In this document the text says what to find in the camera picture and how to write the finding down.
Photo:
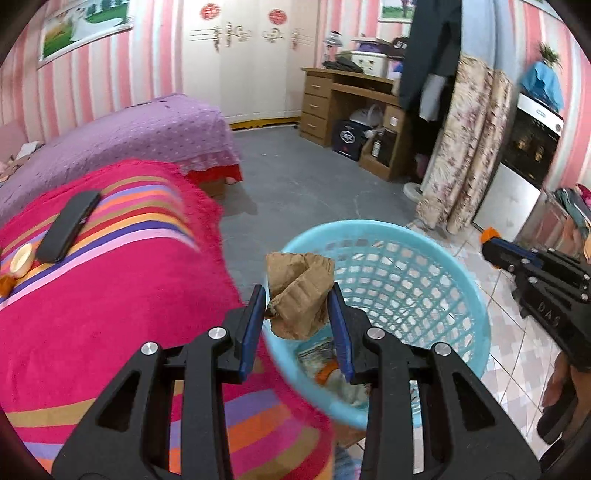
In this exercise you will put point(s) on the grey hanging shirt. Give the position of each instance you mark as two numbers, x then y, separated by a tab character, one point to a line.
431	97

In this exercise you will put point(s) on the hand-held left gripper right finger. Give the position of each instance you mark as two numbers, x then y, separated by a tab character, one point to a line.
341	332

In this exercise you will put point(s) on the person's right hand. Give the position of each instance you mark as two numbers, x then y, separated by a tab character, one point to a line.
556	383

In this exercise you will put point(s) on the white wardrobe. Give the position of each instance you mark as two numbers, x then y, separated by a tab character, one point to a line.
249	78

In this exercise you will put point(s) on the white storage box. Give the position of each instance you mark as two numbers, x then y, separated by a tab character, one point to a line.
369	63

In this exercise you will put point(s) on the printed paper wrapper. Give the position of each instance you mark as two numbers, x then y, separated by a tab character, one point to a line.
316	354

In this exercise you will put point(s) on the large brown cardboard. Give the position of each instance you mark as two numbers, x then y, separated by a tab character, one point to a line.
295	295

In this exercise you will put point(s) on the green plant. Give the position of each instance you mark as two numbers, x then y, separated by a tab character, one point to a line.
549	53

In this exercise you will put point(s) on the black flat case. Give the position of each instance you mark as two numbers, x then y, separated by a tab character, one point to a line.
69	226

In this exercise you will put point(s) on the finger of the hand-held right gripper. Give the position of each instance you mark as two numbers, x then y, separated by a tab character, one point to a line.
503	251

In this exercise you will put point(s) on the yellow round cap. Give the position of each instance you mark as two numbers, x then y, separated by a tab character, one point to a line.
21	261

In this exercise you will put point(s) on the wooden desk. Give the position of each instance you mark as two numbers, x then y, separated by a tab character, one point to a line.
316	106

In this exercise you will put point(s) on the pink striped blanket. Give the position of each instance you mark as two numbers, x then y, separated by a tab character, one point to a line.
115	300

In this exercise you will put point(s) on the purple bag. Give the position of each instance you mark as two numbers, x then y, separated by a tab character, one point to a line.
369	45

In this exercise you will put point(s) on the pile of clothes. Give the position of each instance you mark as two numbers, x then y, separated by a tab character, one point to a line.
575	207

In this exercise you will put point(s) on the framed wedding wall poster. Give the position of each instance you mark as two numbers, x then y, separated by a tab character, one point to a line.
78	27

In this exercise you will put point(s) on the pale blue curtain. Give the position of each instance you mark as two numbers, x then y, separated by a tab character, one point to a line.
489	32

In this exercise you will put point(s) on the pink headboard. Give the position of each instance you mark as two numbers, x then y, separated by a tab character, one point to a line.
11	136

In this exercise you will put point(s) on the blue plastic mesh basket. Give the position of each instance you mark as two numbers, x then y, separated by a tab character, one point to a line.
415	240

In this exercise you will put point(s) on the blue cloth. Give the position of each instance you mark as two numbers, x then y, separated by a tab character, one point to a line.
545	83

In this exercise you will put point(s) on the small framed wall picture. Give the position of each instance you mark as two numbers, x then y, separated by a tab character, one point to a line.
392	11

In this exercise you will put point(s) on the dark folded cloth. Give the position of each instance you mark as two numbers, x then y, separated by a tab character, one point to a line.
341	64

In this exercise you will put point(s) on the black shopping bag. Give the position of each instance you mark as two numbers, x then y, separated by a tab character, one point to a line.
348	138

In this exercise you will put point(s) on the floral curtain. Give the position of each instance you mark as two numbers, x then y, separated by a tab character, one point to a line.
461	152

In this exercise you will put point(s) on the orange scrap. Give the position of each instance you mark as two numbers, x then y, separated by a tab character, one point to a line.
328	370

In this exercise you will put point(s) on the purple dotted bed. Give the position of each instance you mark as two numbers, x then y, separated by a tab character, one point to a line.
138	134

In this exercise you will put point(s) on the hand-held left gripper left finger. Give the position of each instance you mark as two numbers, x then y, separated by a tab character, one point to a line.
251	323

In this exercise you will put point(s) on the dark hanging jacket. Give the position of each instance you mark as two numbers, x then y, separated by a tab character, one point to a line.
429	46

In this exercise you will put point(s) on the white bowl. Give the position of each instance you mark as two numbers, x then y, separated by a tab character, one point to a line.
411	190

